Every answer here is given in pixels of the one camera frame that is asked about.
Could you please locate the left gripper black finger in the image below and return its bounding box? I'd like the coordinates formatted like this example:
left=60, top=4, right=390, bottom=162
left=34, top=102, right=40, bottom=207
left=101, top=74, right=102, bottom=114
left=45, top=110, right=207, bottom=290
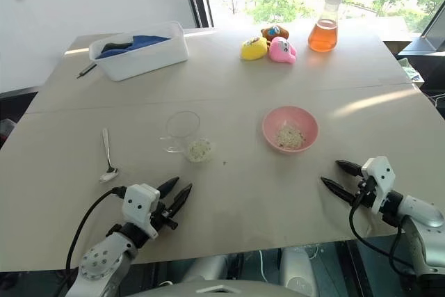
left=170, top=183, right=193, bottom=216
left=158, top=176, right=181, bottom=198

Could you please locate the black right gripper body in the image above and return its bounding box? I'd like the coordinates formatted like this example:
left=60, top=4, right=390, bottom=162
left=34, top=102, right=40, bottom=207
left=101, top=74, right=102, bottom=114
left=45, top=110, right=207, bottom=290
left=353, top=175, right=378, bottom=209

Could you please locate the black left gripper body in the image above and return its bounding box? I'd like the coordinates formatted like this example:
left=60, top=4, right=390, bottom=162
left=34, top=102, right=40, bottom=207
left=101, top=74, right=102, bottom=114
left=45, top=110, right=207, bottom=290
left=150, top=196, right=179, bottom=239

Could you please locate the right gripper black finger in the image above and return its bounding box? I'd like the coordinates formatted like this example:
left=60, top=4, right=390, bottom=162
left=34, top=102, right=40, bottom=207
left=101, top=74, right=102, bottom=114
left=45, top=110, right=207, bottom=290
left=334, top=159, right=364, bottom=177
left=320, top=177, right=357, bottom=204

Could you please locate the clear glass measuring cup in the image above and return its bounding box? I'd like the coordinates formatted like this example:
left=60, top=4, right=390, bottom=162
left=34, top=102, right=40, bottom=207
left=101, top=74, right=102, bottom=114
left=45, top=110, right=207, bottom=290
left=160, top=111, right=215, bottom=164

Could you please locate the metal spoon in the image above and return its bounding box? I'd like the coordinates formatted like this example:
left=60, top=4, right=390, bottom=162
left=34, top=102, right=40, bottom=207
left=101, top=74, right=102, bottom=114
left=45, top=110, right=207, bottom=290
left=99, top=127, right=120, bottom=184

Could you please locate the silver robot leg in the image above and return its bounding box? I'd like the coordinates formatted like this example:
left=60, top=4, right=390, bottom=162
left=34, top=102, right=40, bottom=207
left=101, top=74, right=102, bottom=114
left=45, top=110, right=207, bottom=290
left=279, top=247, right=318, bottom=296
left=180, top=254, right=231, bottom=283

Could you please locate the pink bowl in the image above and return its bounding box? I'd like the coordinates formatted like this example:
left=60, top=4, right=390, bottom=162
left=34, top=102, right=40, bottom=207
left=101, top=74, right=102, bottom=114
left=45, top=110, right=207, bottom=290
left=261, top=105, right=320, bottom=154

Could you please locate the silver robot torso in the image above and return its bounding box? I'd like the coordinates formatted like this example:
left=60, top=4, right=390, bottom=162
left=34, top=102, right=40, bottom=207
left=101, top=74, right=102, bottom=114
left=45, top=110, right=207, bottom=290
left=127, top=278, right=316, bottom=297

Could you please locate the white plastic bin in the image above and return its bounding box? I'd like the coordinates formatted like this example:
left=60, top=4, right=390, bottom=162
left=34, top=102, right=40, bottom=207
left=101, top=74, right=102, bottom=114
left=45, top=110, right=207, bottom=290
left=88, top=20, right=191, bottom=83

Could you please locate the pink plush toy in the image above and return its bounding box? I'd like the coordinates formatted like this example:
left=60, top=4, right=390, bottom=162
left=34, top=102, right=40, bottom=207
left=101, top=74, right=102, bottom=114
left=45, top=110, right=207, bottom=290
left=267, top=35, right=298, bottom=65

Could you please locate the glass flask with orange liquid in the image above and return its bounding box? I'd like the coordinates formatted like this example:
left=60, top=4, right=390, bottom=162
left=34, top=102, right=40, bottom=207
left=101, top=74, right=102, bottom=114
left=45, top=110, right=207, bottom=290
left=307, top=0, right=346, bottom=53

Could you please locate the dark pen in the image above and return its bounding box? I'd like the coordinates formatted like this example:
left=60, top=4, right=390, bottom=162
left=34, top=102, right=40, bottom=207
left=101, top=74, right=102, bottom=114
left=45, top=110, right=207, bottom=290
left=76, top=62, right=98, bottom=80

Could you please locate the blue cloth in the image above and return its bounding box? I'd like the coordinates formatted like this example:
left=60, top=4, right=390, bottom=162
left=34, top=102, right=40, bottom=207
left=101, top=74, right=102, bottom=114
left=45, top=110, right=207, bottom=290
left=95, top=34, right=172, bottom=60

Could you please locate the dark grey cloth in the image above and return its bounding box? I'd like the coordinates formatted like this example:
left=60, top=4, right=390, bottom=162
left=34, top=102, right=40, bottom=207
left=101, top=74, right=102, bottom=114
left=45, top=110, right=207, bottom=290
left=102, top=42, right=134, bottom=51

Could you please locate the yellow plush toy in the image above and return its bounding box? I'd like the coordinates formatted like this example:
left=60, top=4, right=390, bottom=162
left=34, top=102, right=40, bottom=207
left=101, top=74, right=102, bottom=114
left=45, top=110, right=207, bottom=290
left=240, top=36, right=269, bottom=62

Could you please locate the brown plush toy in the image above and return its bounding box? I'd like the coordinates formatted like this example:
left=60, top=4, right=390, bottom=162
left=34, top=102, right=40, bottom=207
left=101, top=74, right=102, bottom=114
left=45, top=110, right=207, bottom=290
left=260, top=24, right=291, bottom=42

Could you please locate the black furniture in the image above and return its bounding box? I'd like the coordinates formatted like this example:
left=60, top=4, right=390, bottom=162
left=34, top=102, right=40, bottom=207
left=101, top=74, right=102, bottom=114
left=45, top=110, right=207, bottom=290
left=0, top=86, right=40, bottom=148

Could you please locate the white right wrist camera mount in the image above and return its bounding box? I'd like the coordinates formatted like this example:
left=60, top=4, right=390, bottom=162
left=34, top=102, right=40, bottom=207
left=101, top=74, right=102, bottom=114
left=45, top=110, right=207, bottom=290
left=360, top=156, right=398, bottom=213

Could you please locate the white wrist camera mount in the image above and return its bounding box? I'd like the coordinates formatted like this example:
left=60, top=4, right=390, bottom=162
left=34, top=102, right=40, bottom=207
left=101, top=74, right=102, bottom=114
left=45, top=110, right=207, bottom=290
left=122, top=183, right=161, bottom=239
left=360, top=156, right=398, bottom=213

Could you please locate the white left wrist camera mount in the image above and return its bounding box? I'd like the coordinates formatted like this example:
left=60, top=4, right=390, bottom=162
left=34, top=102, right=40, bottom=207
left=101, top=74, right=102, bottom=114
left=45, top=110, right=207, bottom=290
left=122, top=183, right=161, bottom=239

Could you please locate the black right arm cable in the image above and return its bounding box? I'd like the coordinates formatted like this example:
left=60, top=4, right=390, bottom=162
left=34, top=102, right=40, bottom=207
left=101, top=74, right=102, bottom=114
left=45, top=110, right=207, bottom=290
left=348, top=202, right=420, bottom=268

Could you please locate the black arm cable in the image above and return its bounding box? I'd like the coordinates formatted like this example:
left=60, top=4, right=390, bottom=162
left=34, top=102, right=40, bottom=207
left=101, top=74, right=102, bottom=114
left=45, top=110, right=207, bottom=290
left=65, top=186, right=127, bottom=279
left=348, top=202, right=420, bottom=268

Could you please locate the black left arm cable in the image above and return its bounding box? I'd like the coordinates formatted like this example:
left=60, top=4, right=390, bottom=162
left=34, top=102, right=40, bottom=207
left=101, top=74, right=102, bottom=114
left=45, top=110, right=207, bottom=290
left=65, top=186, right=127, bottom=279

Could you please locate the thin white cable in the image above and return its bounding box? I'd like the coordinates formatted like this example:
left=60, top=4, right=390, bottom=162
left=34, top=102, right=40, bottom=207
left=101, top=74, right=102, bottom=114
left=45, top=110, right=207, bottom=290
left=257, top=248, right=269, bottom=283

